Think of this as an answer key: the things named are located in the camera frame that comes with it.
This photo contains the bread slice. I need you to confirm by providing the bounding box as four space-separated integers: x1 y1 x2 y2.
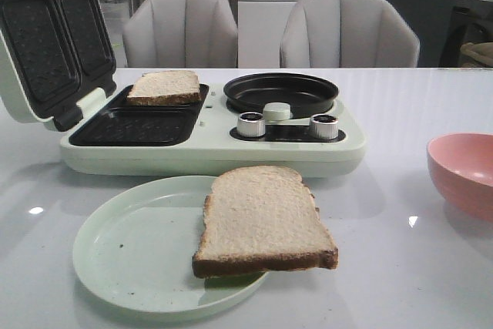
192 166 338 278
126 70 202 106

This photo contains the breakfast maker hinged lid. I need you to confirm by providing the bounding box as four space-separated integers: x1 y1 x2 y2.
1 0 116 132

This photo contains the pink bowl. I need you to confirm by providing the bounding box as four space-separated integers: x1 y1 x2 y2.
427 133 492 222

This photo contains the green breakfast maker base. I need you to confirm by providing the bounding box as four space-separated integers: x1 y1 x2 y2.
60 83 366 177

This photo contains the left silver control knob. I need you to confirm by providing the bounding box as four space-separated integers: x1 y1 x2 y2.
236 112 266 138

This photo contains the silver control knob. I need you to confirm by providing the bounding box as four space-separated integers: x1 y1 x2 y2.
309 113 339 140
236 112 266 138

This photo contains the black round frying pan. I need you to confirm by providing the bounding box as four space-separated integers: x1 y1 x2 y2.
223 72 339 119

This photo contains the right silver control knob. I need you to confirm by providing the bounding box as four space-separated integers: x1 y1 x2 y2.
309 113 339 140

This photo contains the left grey upholstered chair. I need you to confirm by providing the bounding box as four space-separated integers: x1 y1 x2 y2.
122 0 238 68

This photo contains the grey upholstered chair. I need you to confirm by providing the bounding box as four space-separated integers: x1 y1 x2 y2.
122 0 238 68
280 0 420 68

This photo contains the right grey upholstered chair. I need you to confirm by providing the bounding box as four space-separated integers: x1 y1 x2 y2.
280 0 420 68

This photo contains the light green round plate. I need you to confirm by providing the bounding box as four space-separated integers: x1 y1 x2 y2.
72 176 267 322

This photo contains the white refrigerator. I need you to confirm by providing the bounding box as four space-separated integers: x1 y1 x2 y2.
238 0 299 69

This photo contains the green pan handle knob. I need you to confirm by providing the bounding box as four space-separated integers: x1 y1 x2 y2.
263 102 292 121

